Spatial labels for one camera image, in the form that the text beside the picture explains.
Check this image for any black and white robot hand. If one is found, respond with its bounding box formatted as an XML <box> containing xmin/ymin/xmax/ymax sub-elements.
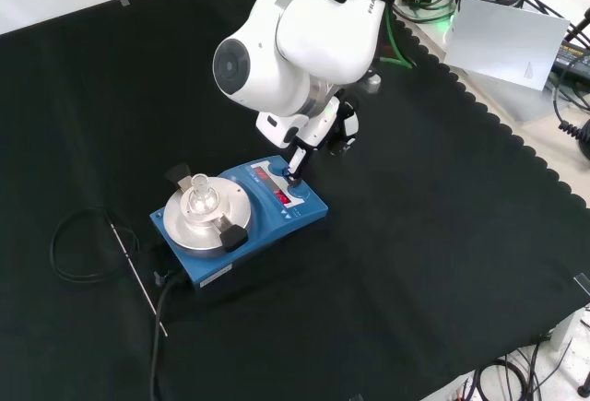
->
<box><xmin>255</xmin><ymin>92</ymin><xmax>361</xmax><ymax>186</ymax></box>

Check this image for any black power adaptor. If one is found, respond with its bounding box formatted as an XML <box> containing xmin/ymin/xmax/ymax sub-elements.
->
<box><xmin>549</xmin><ymin>39</ymin><xmax>590</xmax><ymax>88</ymax></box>

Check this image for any clear round-bottom glass flask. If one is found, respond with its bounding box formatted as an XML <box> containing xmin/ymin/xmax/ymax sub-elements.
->
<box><xmin>185</xmin><ymin>173</ymin><xmax>220</xmax><ymax>217</ymax></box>

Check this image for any thin black looped cable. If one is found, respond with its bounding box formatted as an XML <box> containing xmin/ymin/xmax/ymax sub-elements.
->
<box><xmin>49</xmin><ymin>206</ymin><xmax>140</xmax><ymax>284</ymax></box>

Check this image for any black heater power cable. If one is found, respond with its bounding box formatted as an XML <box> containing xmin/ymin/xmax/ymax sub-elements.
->
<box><xmin>147</xmin><ymin>269</ymin><xmax>186</xmax><ymax>401</ymax></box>

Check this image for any pale board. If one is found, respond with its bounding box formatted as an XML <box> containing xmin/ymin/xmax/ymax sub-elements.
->
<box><xmin>443</xmin><ymin>0</ymin><xmax>572</xmax><ymax>93</ymax></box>

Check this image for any black bench cloth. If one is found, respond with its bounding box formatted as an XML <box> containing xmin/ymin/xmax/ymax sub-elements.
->
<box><xmin>0</xmin><ymin>0</ymin><xmax>590</xmax><ymax>401</ymax></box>

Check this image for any thin metal probe rod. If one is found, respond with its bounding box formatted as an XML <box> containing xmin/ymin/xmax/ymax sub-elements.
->
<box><xmin>107</xmin><ymin>218</ymin><xmax>170</xmax><ymax>338</ymax></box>

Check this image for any green cable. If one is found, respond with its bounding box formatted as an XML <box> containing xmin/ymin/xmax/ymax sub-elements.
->
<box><xmin>383</xmin><ymin>2</ymin><xmax>417</xmax><ymax>71</ymax></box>

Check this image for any heater with blue base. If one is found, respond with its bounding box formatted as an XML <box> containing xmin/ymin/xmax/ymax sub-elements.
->
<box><xmin>148</xmin><ymin>155</ymin><xmax>330</xmax><ymax>300</ymax></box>

